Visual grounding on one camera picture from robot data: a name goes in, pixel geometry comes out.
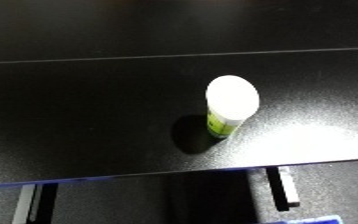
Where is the paper cup with green band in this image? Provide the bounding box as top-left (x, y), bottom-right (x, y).
top-left (203, 74), bottom-right (261, 140)

